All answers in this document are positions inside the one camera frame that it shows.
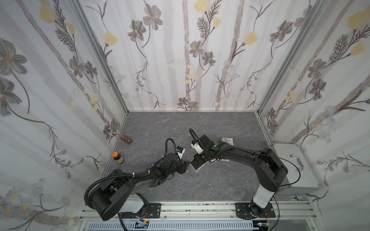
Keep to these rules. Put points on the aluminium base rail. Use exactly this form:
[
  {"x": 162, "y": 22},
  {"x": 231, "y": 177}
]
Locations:
[{"x": 222, "y": 216}]

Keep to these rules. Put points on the brown bottle orange cap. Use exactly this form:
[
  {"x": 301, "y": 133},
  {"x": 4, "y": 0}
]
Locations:
[{"x": 118, "y": 157}]

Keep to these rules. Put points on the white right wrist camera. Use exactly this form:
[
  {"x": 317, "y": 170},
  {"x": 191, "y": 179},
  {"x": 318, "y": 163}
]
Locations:
[{"x": 195, "y": 145}]

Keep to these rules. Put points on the small brown red box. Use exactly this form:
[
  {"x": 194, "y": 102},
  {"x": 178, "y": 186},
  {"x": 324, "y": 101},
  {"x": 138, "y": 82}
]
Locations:
[{"x": 126, "y": 139}]

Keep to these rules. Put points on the white box base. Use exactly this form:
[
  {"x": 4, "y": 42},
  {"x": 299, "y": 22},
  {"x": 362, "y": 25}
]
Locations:
[{"x": 196, "y": 169}]

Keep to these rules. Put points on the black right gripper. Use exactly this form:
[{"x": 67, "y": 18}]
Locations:
[{"x": 197, "y": 161}]

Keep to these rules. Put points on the white jewelry box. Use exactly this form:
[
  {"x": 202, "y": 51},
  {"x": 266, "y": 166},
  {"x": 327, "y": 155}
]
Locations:
[{"x": 228, "y": 140}]

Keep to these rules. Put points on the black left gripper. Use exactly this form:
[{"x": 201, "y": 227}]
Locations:
[{"x": 181, "y": 165}]

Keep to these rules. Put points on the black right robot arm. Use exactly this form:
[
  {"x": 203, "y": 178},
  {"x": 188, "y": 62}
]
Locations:
[{"x": 269, "y": 169}]

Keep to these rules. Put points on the silver metal case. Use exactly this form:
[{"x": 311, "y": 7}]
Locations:
[{"x": 300, "y": 178}]

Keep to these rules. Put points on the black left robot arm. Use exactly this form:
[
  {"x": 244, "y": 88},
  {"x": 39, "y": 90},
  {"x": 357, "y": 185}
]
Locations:
[{"x": 108, "y": 195}]

